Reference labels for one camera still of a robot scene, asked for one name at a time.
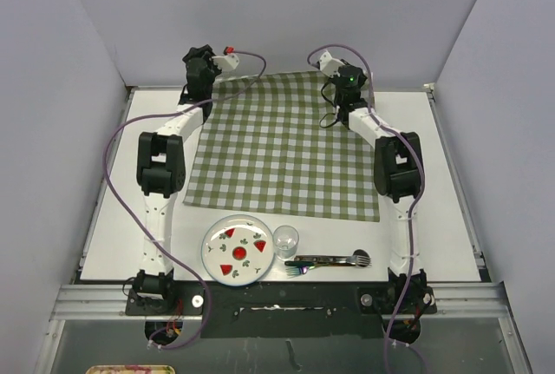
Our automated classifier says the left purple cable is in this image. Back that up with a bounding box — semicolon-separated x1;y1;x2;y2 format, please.
104;50;268;351

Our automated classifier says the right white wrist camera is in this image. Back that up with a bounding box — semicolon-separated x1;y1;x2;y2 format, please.
317;49;344;77

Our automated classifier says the green white checkered tablecloth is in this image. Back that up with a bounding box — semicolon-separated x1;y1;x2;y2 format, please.
183;72;380;222

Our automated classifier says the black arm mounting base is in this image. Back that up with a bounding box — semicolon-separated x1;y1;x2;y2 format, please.
121;279;437;348

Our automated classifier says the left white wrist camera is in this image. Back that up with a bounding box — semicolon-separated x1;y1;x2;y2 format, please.
212;46;240;72

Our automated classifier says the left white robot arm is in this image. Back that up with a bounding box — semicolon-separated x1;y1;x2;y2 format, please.
129;44;222;314

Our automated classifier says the purple cable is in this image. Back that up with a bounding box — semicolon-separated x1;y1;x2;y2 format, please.
306;43;430;374
104;50;268;351

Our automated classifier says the iridescent rainbow fork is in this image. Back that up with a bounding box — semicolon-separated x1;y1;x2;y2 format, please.
284;261;333;278

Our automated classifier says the clear drinking glass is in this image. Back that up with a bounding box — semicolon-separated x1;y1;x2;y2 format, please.
273;225;299;261

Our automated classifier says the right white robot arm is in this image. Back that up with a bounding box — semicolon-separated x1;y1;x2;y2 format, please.
316;53;425;312

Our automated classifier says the silver fork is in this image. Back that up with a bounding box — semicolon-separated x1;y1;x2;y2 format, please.
293;249;372;268

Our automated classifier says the yellow rimmed tray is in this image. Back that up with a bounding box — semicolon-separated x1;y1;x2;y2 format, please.
86;364;176;374

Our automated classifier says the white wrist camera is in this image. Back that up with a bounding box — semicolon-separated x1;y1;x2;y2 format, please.
317;49;344;77
212;46;240;72

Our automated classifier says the white plate with strawberries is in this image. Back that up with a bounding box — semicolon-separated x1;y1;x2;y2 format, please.
201;214;275;286

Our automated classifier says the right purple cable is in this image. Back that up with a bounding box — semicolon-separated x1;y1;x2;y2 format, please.
306;43;430;374

